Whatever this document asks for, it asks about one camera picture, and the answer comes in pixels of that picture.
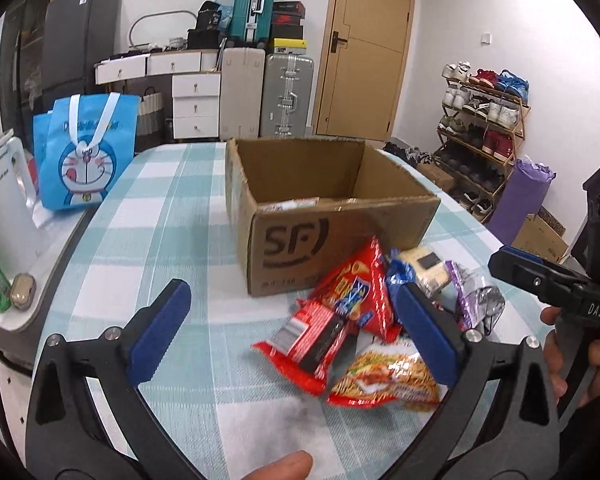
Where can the orange noodle packet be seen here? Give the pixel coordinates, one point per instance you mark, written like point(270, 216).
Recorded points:
point(380, 380)

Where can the clear cracker packet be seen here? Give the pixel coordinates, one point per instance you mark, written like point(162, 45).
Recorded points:
point(425, 270)

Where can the wooden door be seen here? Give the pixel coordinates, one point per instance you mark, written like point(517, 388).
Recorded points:
point(365, 70)

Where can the white drawer chest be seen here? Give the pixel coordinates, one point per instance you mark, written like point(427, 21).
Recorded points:
point(196, 107)

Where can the black red shoe box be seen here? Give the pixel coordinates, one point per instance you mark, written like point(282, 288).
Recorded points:
point(288, 20)

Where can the red chip bag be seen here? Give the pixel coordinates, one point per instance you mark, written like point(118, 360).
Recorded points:
point(360, 290)

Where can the silver suitcase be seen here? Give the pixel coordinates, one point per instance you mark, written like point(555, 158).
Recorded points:
point(286, 97)

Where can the black storage box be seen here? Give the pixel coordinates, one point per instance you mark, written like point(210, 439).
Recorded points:
point(205, 40)

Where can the purple silver snack packet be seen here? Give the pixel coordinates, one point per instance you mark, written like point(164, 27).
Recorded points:
point(472, 300)

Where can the blue plastic bag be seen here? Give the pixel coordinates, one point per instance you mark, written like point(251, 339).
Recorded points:
point(226, 17)

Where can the thin black shoe box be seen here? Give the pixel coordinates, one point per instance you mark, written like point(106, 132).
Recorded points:
point(289, 7)

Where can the white vanity desk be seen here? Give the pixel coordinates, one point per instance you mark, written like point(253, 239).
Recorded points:
point(130, 67)

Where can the dark grey fridge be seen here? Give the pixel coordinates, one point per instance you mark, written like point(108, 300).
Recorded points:
point(80, 40)

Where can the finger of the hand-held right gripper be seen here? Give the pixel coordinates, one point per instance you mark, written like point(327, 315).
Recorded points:
point(527, 256)
point(525, 275)

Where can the teal suitcase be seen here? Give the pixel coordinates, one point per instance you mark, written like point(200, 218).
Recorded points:
point(252, 7)

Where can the blue cartoon tote bag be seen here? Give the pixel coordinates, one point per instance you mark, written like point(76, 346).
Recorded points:
point(85, 160)

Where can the woven basket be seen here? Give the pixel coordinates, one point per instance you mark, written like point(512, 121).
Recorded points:
point(152, 115)

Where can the white appliance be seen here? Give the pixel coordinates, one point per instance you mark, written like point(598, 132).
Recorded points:
point(5, 200)

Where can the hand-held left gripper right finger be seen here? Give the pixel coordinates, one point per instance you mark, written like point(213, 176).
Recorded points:
point(425, 330)

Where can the yellow black shoe box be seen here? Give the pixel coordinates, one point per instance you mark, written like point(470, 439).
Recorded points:
point(287, 46)

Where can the small brown cardboard box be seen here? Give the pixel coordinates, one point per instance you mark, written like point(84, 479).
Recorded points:
point(436, 177)

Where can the beige suitcase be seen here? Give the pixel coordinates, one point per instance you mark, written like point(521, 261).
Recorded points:
point(242, 95)

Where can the pile of dark shoes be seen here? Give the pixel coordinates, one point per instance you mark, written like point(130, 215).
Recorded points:
point(405, 152)

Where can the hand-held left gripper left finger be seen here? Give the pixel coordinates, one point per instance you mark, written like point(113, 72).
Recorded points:
point(162, 320)

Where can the oval vanity mirror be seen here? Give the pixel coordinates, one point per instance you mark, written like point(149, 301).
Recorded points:
point(160, 27)

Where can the assorted shoes group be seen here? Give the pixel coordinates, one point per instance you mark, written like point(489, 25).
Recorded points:
point(495, 142)

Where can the red snack packet dark label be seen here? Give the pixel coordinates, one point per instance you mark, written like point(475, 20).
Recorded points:
point(300, 330)

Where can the person's right hand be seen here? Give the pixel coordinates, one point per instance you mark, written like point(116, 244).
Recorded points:
point(552, 355)

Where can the plain black shoe box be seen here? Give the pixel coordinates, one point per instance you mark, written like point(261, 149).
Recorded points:
point(287, 33)

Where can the purple rolled mat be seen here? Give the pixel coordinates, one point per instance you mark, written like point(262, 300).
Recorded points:
point(522, 200)

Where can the open cardboard box patterned flap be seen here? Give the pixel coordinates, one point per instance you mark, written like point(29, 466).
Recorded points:
point(540, 240)

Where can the small beige case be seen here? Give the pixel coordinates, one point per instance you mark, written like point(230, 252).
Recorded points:
point(23, 291)

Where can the wooden shoe rack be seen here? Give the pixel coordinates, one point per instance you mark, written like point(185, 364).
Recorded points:
point(520, 130)

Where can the black hat bag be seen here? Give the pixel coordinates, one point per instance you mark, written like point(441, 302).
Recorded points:
point(209, 16)

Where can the person's left hand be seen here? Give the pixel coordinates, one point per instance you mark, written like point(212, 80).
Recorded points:
point(280, 470)

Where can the dark display cabinet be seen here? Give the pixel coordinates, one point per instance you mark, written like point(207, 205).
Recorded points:
point(27, 60)

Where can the blue snack packet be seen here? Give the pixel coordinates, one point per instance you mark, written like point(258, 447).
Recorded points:
point(397, 275)

